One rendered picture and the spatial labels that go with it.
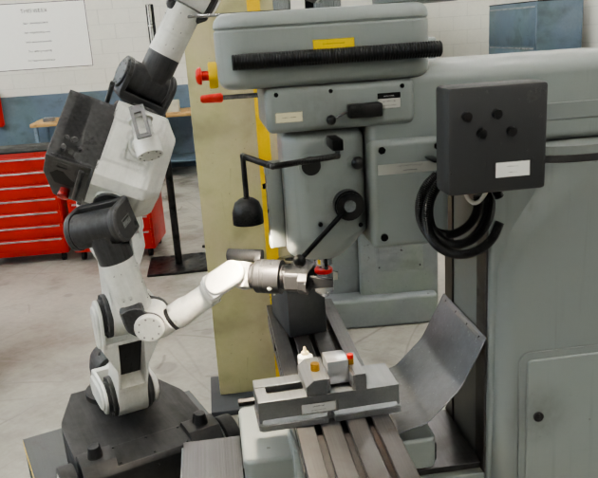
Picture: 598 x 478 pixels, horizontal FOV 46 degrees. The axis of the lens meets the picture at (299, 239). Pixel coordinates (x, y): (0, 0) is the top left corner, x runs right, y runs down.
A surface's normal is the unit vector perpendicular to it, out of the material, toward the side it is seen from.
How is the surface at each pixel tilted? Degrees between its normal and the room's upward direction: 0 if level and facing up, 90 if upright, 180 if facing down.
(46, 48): 90
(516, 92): 90
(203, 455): 0
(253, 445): 0
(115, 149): 59
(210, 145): 90
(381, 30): 90
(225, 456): 0
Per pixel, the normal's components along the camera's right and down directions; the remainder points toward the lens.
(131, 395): 0.47, 0.44
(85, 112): 0.37, -0.32
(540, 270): 0.13, 0.25
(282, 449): -0.06, -0.96
